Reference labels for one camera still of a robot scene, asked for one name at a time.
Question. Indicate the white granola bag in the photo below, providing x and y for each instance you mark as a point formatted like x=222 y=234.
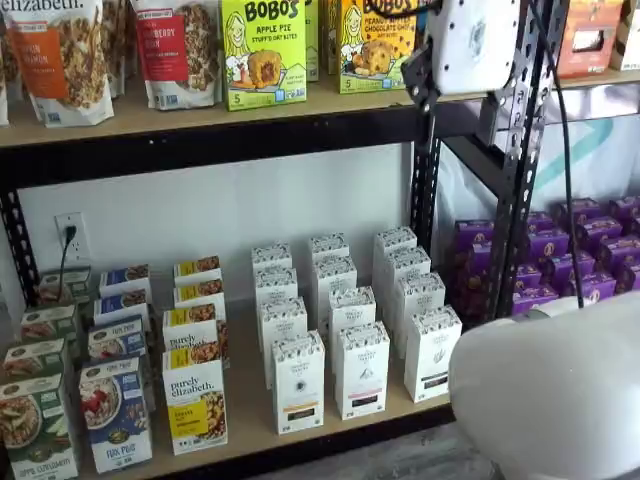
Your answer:
x=6 y=65
x=120 y=45

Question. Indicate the white wall power outlet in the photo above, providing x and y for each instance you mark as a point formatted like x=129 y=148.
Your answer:
x=77 y=250

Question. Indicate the white box yellow strip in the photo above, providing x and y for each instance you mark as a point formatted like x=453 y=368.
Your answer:
x=298 y=385

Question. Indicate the green apple cinnamon oatmeal box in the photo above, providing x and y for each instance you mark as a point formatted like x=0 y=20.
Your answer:
x=47 y=322
x=35 y=430
x=65 y=285
x=32 y=357

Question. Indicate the green Bobo's apple pie box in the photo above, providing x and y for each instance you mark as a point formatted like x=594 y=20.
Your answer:
x=262 y=55

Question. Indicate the white snack box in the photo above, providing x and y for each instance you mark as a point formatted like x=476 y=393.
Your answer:
x=627 y=40

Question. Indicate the purple snack box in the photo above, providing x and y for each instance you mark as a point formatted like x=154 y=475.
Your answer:
x=600 y=232
x=620 y=252
x=529 y=275
x=570 y=270
x=550 y=245
x=592 y=287
x=629 y=280
x=535 y=300
x=577 y=210
x=475 y=235
x=540 y=222
x=625 y=207
x=475 y=285

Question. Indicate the white box pink strip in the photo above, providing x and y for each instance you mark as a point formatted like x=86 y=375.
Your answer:
x=362 y=375

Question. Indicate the yellow Bobo's peanut butter box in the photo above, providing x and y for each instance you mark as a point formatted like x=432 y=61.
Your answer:
x=375 y=50

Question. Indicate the red label granola bag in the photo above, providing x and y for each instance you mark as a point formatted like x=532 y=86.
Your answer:
x=175 y=55

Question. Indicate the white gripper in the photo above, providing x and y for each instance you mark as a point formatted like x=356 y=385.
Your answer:
x=475 y=45

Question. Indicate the orange label granola bag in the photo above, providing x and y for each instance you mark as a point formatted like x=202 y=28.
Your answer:
x=60 y=60

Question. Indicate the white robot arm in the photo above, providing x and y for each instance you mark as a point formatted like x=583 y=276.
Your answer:
x=540 y=390

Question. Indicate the white floral organic pantry box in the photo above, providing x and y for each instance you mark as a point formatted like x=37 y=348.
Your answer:
x=352 y=307
x=282 y=320
x=420 y=295
x=276 y=285
x=395 y=240
x=407 y=262
x=271 y=257
x=335 y=272
x=328 y=247

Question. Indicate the orange snack box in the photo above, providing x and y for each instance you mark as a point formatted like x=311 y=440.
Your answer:
x=590 y=40

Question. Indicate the white plastic sheet teal stripe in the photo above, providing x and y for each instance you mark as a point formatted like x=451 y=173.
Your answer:
x=600 y=150

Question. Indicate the white box black strip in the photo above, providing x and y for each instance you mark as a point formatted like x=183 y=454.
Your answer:
x=432 y=360

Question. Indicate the wooden shelf board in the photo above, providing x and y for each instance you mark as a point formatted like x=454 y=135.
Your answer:
x=150 y=120
x=600 y=80
x=245 y=400

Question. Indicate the black metal shelf rack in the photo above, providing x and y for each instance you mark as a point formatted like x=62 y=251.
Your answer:
x=200 y=150

